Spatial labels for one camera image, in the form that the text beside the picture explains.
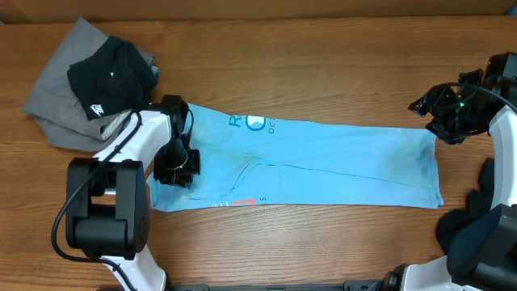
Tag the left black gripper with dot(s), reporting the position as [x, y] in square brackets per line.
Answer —
[178, 179]

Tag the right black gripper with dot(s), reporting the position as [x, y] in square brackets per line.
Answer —
[435, 110]

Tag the light blue printed t-shirt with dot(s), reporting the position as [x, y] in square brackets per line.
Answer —
[253, 160]

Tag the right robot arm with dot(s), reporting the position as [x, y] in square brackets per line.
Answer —
[479, 241]

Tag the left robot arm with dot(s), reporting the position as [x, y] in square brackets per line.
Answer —
[106, 213]

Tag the black shirt on right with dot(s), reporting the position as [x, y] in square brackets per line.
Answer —
[477, 203]

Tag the folded black nike shirt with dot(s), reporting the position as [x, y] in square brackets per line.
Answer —
[114, 79]

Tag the folded grey shirt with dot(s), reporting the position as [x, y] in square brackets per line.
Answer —
[55, 107]

